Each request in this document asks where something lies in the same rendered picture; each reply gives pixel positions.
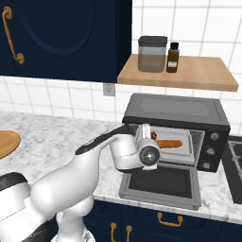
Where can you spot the grey oven tray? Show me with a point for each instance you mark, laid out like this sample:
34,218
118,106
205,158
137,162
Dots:
176,156

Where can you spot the wooden wall shelf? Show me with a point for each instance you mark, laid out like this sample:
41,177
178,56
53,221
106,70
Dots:
195,72

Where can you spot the grey lidded canister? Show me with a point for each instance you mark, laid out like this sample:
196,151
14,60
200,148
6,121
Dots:
152,55

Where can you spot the grey toaster oven door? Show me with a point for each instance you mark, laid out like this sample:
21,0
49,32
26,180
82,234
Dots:
164,186

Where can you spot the red kebab skewer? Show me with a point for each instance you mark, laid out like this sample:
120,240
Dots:
153,135

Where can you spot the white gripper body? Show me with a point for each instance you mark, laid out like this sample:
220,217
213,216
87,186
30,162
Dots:
143,133

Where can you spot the white wall outlet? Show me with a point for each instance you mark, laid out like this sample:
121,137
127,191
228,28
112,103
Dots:
109,89

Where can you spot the navy drawer front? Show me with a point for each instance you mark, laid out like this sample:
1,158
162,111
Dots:
189,231

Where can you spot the black toaster oven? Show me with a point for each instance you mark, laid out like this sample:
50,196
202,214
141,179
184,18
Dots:
176,108

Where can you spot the navy wall cupboard door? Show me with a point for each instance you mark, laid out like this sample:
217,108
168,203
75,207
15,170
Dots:
63,31

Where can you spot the orange baguette bread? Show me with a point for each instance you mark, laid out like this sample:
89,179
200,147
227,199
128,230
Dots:
170,144

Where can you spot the navy base cupboard door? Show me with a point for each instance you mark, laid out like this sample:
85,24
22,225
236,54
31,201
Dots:
102,220
127,217

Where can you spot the navy wall cupboard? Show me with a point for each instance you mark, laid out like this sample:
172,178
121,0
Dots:
123,38

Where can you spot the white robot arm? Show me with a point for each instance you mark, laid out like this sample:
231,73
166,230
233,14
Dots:
69,179

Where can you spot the round wooden board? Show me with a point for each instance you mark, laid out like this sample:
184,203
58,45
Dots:
7,143

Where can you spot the grey toaster oven knob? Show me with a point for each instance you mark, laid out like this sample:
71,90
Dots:
206,165
210,151
214,136

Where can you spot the brown bottle with black cap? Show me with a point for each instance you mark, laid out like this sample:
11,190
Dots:
173,58

